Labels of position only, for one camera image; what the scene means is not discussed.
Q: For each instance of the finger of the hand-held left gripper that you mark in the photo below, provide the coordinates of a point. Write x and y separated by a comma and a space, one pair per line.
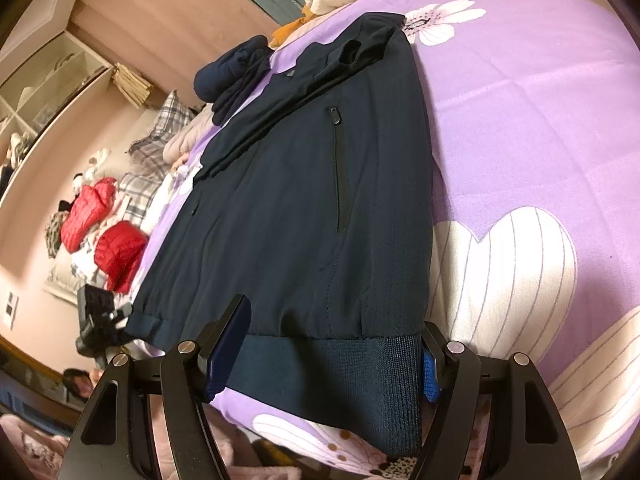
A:
122, 317

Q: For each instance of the small plush toys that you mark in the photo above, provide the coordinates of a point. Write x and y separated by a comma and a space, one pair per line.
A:
92, 170

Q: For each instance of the purple floral bed sheet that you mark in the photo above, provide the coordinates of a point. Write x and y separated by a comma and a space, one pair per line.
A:
525, 110

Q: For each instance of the navy zip jacket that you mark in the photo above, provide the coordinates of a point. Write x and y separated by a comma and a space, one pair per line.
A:
300, 210

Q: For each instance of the white fluffy blanket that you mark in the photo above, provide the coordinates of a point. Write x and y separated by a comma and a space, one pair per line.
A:
160, 207

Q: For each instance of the white shelf cabinet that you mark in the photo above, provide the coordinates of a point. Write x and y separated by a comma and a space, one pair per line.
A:
45, 105

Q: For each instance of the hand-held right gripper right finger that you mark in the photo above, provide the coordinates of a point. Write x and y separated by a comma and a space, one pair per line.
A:
430, 375

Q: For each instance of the grey plaid pillow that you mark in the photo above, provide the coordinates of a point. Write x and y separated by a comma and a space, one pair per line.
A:
140, 200
172, 115

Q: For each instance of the beige hanging tassel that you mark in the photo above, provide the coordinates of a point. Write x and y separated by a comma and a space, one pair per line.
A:
131, 85

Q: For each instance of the pinkish grey quilt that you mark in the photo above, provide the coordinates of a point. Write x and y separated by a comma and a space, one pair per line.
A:
187, 137

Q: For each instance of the person's pink fuzzy clothing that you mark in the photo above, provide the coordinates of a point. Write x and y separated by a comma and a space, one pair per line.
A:
30, 450

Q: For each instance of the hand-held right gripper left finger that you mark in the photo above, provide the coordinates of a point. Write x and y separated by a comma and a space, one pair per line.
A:
227, 355

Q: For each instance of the stack of folded navy clothes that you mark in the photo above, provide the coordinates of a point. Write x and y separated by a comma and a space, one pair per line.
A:
220, 75

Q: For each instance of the white wall switch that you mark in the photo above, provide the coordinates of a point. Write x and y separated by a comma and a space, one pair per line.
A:
10, 310

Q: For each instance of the pink curtain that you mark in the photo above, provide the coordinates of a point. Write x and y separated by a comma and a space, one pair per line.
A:
175, 25

